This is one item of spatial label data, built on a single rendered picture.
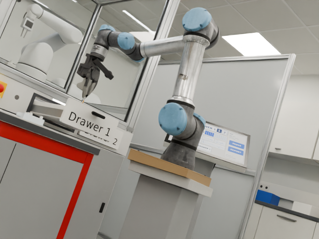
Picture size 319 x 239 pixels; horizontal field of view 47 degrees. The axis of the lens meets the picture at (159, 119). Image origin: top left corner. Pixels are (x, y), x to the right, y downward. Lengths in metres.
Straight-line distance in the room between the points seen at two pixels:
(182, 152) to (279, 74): 1.84
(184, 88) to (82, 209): 1.03
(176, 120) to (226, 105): 2.01
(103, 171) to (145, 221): 0.76
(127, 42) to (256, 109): 1.72
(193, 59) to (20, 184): 0.80
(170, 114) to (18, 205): 0.62
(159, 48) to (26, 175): 0.86
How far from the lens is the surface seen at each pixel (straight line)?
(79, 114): 1.65
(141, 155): 1.50
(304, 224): 4.17
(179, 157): 1.53
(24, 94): 1.90
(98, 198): 2.23
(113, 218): 4.05
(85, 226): 2.24
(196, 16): 1.56
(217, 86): 3.56
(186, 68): 1.50
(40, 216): 1.36
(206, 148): 2.29
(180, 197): 1.48
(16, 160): 1.27
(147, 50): 1.80
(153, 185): 1.52
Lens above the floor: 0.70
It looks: 10 degrees up
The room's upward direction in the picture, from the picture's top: 19 degrees clockwise
